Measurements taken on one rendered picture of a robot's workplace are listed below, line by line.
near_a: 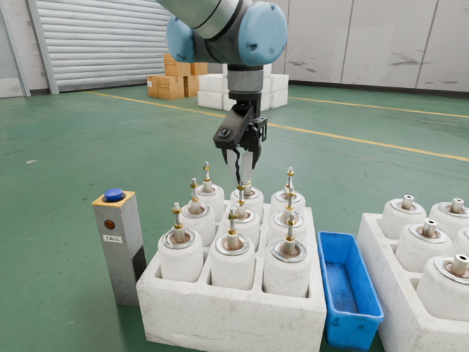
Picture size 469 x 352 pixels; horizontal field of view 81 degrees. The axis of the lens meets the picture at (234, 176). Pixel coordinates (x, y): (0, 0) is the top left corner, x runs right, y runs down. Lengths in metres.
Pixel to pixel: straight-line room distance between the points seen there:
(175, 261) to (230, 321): 0.17
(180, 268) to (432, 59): 5.15
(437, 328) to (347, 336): 0.19
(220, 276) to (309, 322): 0.19
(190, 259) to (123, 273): 0.23
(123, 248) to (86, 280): 0.28
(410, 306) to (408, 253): 0.13
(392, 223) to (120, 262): 0.70
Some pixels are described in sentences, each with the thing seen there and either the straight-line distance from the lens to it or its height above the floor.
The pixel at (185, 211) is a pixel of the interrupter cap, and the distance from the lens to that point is 0.72.
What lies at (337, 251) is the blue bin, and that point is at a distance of 0.95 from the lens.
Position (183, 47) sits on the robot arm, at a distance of 0.50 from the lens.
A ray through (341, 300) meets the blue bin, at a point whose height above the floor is 0.00.
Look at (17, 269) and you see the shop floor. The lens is 1.14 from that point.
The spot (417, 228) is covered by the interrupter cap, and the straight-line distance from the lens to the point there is 0.78.
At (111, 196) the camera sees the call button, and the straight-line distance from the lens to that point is 0.68.
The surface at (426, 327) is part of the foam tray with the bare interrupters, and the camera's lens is 0.66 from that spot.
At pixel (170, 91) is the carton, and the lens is 4.12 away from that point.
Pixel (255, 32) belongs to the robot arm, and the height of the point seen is 0.65.
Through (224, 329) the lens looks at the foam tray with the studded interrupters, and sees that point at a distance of 0.67.
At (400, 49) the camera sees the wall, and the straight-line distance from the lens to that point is 5.50.
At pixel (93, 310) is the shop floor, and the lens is 0.90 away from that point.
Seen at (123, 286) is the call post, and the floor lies 0.07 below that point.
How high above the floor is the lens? 0.63
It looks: 24 degrees down
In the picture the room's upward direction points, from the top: straight up
